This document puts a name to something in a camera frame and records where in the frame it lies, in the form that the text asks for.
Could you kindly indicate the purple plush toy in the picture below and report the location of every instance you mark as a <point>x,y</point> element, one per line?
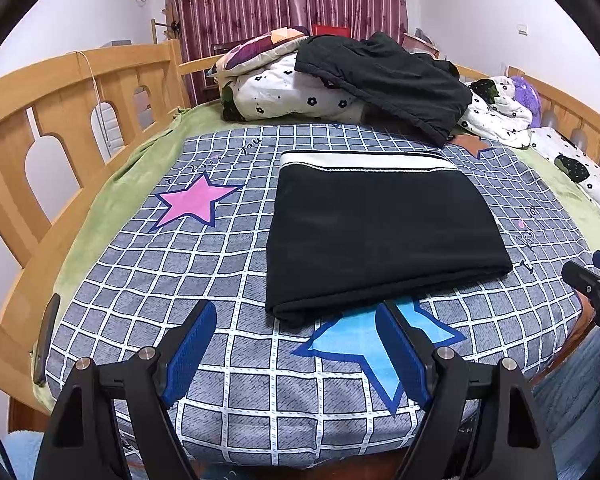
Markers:
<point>527,96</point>

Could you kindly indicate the wooden coat rack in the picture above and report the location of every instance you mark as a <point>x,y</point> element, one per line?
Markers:
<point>167,27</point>

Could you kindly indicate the green blanket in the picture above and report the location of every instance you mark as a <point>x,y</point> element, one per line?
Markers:
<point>130,169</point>

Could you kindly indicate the grey box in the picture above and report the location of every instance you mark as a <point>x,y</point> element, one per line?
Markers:
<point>117,43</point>

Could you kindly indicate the black jacket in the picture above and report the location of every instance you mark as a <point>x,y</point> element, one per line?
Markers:
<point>422,92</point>

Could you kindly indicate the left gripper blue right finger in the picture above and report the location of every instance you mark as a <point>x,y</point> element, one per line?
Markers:
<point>480,420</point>

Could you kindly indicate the red chair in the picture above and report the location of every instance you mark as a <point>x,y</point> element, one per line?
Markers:
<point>321,29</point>

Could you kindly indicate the maroon striped curtain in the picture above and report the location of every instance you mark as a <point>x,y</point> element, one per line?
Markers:
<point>290,0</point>

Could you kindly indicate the white floral quilt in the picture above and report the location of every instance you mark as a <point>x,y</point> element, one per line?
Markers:
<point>277,90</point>

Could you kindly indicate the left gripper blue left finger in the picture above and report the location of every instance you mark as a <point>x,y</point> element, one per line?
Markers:
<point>82,440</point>

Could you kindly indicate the grey checked bed sheet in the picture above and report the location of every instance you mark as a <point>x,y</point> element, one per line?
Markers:
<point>304,442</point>

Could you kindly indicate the purple patterned pillow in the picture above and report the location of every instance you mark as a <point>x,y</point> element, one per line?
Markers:
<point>258,52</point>

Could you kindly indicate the wooden bed frame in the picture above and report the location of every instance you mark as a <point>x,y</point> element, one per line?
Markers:
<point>66,126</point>

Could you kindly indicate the black pants with white stripe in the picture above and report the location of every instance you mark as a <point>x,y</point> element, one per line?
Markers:
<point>351,229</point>

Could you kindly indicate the white strawberry pillow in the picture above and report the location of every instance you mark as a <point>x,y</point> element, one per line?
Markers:
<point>578,167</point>

